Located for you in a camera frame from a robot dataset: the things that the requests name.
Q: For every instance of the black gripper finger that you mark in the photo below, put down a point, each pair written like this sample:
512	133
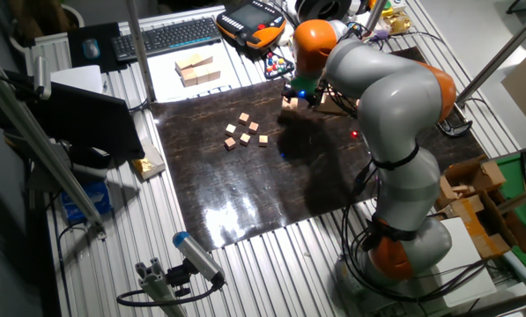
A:
285	102
304	104

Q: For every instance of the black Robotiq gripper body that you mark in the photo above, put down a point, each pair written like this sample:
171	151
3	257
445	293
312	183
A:
302	97

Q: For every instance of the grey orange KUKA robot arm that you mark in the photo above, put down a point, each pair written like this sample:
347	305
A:
399	101

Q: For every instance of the wooden blocks on paper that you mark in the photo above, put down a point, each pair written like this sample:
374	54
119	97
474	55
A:
165	83

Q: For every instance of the black triangle rack coloured balls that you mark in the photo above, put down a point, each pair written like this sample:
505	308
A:
278	66

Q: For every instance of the small wooden cube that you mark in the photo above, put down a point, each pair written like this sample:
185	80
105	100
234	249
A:
231	129
254	127
244	118
245	139
263	140
230	143

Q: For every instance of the small module red light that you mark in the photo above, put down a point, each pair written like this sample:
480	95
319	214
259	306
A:
354	133

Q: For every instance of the white egg-shaped object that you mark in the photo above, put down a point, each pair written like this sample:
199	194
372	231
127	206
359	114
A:
284	39

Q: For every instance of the pale wooden block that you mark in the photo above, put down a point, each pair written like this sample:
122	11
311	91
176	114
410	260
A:
214	72
202	75
188	78
202	59
182	65

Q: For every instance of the small round black puck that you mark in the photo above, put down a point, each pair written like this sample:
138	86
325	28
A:
355	28

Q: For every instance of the black filament spool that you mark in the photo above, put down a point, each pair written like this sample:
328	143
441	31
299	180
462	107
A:
320	9

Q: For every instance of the orange black teach pendant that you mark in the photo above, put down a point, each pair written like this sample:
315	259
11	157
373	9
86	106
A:
249	17

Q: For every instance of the dark marbled table mat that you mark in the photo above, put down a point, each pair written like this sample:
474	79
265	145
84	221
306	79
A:
245	185

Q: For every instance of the black plug blue light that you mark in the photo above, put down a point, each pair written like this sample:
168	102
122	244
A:
360	178

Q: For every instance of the gold shiny objects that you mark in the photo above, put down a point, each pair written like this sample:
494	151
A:
397	23

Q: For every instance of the black computer keyboard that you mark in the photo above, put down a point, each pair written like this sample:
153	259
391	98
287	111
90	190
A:
165	37

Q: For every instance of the small box gold foil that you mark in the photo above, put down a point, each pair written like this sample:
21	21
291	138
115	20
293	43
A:
150	165

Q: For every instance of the small cardboard box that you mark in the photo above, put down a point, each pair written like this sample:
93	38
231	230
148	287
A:
489	174

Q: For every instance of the black monitor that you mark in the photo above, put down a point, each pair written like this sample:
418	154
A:
86	119

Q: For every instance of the grey computer mouse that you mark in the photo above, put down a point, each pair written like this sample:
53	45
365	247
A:
91	48

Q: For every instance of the white flat box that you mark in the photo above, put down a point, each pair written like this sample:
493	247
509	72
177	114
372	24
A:
79	77

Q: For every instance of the brown cardboard box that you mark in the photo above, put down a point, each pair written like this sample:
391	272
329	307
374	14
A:
483	220

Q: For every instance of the black mouse pad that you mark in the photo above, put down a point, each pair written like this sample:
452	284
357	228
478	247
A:
75	61

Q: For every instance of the blue tissue pack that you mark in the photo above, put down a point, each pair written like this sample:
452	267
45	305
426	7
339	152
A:
88	202

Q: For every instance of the green mini pool table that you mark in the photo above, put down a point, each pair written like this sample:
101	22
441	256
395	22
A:
516	180

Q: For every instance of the short aluminium profile piece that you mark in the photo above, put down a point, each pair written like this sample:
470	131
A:
157	290

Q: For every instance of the white board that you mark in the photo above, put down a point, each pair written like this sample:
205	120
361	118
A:
465	273

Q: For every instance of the long aluminium profile bar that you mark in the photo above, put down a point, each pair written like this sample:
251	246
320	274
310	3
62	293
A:
38	145

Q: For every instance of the white rimmed plant pot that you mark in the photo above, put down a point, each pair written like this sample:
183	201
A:
38	24

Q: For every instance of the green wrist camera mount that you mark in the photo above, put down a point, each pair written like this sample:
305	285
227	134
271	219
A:
304	83

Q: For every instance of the silver aluminium post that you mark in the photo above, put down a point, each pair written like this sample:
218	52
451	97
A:
375	15
139	48

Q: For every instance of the grey camera blue tip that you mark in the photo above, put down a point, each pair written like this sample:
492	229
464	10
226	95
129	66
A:
196	255

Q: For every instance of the black camera clamp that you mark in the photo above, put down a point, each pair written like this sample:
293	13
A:
179	277

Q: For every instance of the slanted silver frame bar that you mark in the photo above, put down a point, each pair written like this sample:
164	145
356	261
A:
520	198
505	50

